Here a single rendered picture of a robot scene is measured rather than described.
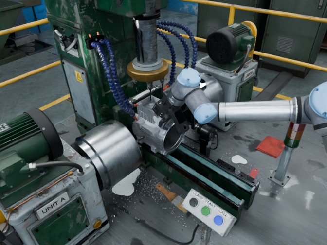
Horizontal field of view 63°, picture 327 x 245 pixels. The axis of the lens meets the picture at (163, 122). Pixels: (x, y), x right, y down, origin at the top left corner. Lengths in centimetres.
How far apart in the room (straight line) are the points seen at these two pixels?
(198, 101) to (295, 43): 335
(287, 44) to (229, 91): 276
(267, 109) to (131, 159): 55
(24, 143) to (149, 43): 58
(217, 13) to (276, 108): 363
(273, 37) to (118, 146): 348
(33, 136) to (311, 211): 115
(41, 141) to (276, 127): 135
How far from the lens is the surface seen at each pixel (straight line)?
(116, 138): 107
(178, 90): 95
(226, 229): 91
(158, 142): 121
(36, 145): 89
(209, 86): 142
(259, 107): 101
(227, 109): 102
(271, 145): 162
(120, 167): 107
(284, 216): 132
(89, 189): 101
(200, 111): 90
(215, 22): 459
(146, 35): 109
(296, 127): 122
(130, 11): 102
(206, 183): 120
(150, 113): 123
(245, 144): 160
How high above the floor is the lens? 182
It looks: 37 degrees down
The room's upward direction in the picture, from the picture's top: 2 degrees counter-clockwise
